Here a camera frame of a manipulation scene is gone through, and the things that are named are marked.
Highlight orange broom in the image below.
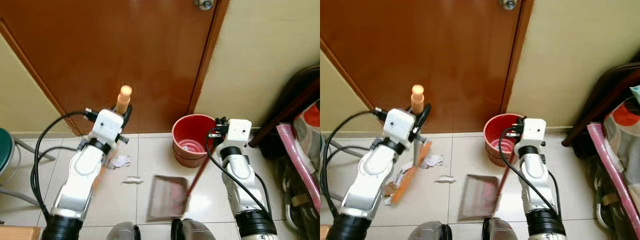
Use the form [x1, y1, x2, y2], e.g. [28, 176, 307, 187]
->
[92, 84, 134, 190]
[389, 84, 434, 204]

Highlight grey dustpan with brown handle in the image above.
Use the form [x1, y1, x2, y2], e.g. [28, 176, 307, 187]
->
[146, 144, 217, 222]
[457, 166, 516, 221]

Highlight red plastic bucket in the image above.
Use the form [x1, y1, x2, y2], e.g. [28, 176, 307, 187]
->
[171, 113, 219, 169]
[482, 113, 524, 168]

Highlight torn white paper pieces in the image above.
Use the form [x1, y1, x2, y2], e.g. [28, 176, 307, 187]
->
[382, 168, 414, 207]

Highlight brown wooden door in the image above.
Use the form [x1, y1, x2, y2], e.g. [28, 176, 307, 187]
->
[0, 0, 231, 136]
[320, 0, 534, 134]

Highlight dark brown wooden chair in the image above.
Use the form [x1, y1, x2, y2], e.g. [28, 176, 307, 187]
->
[561, 62, 640, 148]
[248, 64, 321, 149]

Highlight pink rolled mat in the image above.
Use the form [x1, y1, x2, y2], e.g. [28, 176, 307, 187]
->
[586, 122, 640, 240]
[276, 123, 321, 213]

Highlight patterned red grey cloth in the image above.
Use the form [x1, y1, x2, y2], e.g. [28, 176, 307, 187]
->
[293, 99, 321, 156]
[602, 84, 640, 191]

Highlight grey right robot leg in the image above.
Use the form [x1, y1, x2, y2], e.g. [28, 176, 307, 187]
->
[170, 217, 217, 240]
[482, 217, 524, 240]

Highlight grey robot leg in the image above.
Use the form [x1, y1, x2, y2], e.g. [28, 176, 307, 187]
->
[170, 217, 217, 240]
[407, 221, 454, 240]
[105, 221, 142, 240]
[482, 217, 524, 240]

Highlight grey left robot leg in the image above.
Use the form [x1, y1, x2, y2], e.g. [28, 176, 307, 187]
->
[407, 221, 454, 240]
[105, 221, 142, 240]

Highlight green stool with metal legs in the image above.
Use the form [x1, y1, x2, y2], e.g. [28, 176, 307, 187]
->
[0, 127, 57, 207]

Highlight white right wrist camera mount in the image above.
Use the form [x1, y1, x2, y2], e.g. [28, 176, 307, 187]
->
[521, 118, 547, 147]
[225, 118, 253, 149]

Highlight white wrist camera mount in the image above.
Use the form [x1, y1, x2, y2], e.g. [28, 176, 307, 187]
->
[225, 118, 253, 149]
[92, 108, 126, 146]
[384, 108, 419, 146]
[521, 118, 547, 147]

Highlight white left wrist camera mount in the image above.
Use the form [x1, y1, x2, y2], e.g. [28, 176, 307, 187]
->
[384, 108, 419, 146]
[92, 108, 126, 146]

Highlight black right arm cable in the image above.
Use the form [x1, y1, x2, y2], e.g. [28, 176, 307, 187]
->
[499, 126, 563, 219]
[205, 131, 272, 217]

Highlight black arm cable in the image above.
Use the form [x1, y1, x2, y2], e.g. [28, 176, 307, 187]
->
[30, 110, 101, 222]
[499, 126, 563, 219]
[205, 131, 272, 217]
[320, 110, 387, 217]

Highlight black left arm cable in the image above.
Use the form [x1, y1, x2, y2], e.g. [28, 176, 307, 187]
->
[320, 110, 387, 217]
[30, 110, 101, 222]

